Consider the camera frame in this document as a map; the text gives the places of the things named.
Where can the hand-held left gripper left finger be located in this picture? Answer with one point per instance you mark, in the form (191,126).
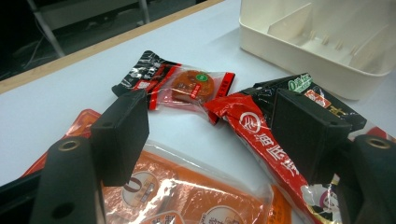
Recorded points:
(116,140)

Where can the black sauce packet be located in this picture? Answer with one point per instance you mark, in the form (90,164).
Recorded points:
(314,90)

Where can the red sauce packet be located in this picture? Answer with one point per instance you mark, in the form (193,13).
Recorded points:
(258,124)

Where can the large clear orange seasoning pack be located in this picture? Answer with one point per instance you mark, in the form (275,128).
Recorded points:
(193,199)

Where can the white divided plastic box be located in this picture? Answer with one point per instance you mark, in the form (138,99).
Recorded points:
(311,71)

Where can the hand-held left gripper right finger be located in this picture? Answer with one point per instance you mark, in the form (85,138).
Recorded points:
(303,137)

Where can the small clear red-black seasoning packet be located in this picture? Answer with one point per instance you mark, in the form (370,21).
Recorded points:
(193,85)

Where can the grey metal stand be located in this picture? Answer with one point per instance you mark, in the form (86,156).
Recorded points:
(46,29)

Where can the orange-red soup base packet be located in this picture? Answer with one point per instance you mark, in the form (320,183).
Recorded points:
(79,124)

